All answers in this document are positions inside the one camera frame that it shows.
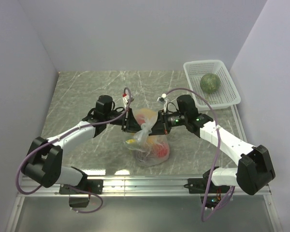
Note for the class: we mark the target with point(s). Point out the pink fake dragon fruit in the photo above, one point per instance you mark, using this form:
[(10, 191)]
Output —
[(161, 150)]

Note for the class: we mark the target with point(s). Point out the aluminium rail frame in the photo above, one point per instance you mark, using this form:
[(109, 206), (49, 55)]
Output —
[(146, 186)]

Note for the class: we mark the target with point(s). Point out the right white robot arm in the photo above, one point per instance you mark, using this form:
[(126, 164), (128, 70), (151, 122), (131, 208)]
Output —
[(254, 168)]

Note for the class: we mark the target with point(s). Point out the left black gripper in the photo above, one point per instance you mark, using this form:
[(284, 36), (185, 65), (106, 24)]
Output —
[(131, 125)]

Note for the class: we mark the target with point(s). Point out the clear plastic bag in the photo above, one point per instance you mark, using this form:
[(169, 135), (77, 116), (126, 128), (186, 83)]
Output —
[(142, 150)]

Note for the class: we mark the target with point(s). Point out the fake orange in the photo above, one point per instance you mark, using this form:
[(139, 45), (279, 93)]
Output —
[(145, 114)]

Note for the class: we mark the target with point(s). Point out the green fake melon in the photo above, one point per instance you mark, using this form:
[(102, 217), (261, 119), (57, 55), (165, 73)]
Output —
[(210, 83)]

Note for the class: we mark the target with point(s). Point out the white plastic basket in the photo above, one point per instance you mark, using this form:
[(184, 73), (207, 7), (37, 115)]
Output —
[(227, 94)]

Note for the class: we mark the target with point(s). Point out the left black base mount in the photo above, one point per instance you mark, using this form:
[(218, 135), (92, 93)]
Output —
[(81, 189)]

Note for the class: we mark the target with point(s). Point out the yellow fake banana bunch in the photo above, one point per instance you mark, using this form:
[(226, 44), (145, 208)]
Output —
[(130, 141)]

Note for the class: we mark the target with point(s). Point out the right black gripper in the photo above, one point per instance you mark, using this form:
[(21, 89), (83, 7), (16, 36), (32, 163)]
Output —
[(162, 127)]

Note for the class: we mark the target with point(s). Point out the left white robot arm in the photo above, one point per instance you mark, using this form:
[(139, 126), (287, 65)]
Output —
[(43, 162)]

